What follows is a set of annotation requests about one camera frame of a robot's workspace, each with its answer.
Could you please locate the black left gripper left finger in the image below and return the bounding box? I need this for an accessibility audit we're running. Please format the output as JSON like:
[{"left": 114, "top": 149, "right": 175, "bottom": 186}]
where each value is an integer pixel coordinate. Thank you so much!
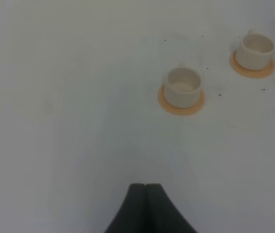
[{"left": 105, "top": 183, "right": 146, "bottom": 233}]

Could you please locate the white teacup near left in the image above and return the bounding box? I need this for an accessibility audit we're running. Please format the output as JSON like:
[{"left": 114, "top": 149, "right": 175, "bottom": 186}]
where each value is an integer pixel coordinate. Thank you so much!
[{"left": 163, "top": 63, "right": 202, "bottom": 108}]

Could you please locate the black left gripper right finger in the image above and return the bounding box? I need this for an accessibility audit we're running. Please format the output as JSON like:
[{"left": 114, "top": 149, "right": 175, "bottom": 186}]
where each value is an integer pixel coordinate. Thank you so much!
[{"left": 146, "top": 184, "right": 196, "bottom": 233}]

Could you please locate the orange coaster near left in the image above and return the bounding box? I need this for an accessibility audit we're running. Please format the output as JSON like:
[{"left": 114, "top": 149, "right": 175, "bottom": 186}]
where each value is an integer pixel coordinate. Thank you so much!
[{"left": 158, "top": 84, "right": 205, "bottom": 116}]

